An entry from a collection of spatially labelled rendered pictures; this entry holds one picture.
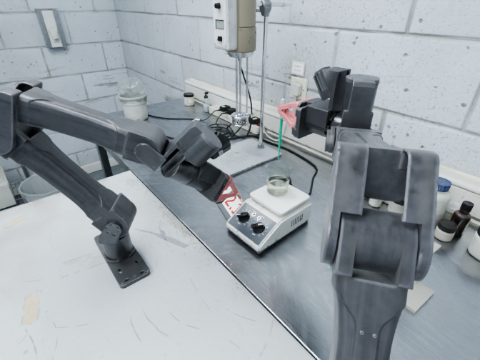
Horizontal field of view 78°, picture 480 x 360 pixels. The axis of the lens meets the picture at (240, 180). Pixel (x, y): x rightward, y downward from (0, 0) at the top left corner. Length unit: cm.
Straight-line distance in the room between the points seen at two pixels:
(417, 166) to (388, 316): 14
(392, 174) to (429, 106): 71
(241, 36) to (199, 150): 52
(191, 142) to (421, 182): 39
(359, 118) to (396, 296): 34
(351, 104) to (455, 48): 50
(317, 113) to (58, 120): 47
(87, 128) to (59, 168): 11
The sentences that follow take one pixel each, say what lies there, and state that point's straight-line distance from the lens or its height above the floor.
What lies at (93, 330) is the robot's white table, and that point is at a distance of 69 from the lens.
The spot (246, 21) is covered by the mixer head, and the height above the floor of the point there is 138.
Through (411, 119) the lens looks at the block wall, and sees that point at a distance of 107.
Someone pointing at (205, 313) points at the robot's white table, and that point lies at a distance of 65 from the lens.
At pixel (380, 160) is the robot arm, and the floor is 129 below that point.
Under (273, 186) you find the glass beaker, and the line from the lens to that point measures 77.
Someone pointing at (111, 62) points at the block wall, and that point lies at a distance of 300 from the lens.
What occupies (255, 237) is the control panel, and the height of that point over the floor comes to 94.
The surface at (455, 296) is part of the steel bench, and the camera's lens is 81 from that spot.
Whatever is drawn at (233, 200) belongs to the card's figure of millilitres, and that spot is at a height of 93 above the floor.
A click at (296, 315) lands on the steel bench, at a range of 65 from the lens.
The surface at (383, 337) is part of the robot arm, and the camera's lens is 32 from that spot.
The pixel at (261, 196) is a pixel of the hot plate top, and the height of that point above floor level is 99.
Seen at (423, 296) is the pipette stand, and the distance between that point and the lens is 76.
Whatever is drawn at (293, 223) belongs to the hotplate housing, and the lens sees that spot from 79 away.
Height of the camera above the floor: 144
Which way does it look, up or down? 32 degrees down
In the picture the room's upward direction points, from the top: straight up
